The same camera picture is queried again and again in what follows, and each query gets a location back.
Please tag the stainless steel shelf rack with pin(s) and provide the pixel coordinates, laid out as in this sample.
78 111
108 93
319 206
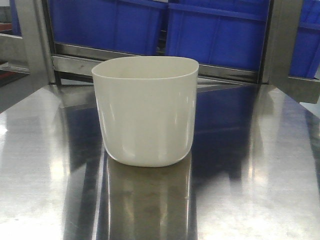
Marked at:
47 55

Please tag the left blue storage crate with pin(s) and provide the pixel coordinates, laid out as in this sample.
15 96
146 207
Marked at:
130 26

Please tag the blue storage crate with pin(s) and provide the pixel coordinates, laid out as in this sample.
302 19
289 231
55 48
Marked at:
130 26
226 33

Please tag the right blue storage crate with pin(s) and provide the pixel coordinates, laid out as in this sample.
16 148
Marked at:
226 33

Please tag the far right blue crate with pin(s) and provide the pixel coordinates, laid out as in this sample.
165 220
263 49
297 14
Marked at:
306 54

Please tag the far left blue crate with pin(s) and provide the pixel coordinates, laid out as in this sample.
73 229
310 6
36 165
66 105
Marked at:
16 30

